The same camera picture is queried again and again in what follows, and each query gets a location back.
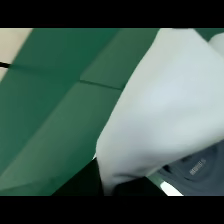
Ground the white shirt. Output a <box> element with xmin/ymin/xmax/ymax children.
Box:
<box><xmin>95</xmin><ymin>28</ymin><xmax>224</xmax><ymax>197</ymax></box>

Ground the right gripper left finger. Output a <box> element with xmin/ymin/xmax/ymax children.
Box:
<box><xmin>50</xmin><ymin>157</ymin><xmax>104</xmax><ymax>197</ymax></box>

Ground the dark grey T-shirt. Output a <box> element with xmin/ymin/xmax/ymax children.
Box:
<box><xmin>156</xmin><ymin>139</ymin><xmax>224</xmax><ymax>197</ymax></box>

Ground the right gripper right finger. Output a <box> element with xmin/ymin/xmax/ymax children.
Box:
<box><xmin>114</xmin><ymin>176</ymin><xmax>168</xmax><ymax>197</ymax></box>

